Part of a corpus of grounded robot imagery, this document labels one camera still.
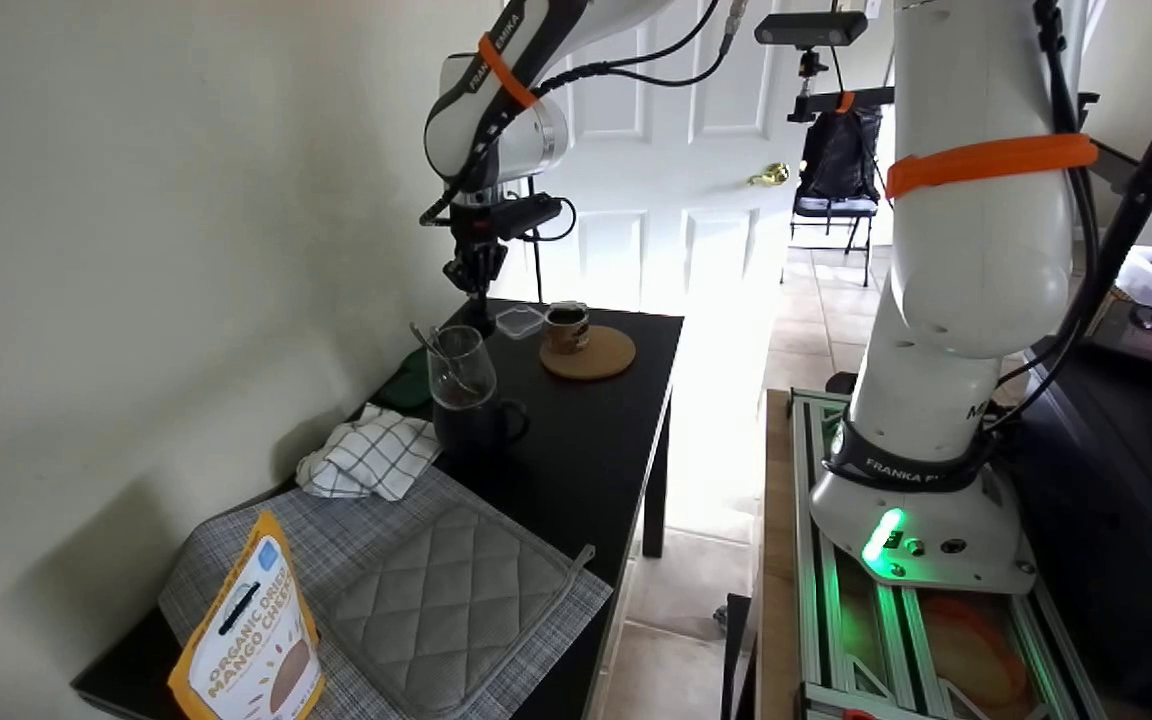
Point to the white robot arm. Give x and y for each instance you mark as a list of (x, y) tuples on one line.
[(991, 191)]

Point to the grey quilted pot holder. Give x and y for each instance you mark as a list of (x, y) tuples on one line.
[(465, 618)]

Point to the robot base mounting frame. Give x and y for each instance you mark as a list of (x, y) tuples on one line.
[(836, 645)]

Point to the black tripod camera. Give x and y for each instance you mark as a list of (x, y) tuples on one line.
[(808, 32)]

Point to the white checkered cloth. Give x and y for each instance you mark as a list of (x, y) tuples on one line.
[(378, 452)]

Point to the clear plastic bowl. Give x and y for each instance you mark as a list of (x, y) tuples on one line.
[(518, 321)]

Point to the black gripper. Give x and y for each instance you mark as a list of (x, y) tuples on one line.
[(480, 239)]

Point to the black chair with bag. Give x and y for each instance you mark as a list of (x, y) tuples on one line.
[(836, 171)]

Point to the orange and white packet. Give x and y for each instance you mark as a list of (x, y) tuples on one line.
[(255, 654)]

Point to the black side table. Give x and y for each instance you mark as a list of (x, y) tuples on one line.
[(588, 467)]

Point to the round cork mat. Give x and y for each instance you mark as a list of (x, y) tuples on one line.
[(596, 353)]

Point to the grey woven placemat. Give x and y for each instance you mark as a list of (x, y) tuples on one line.
[(325, 543)]

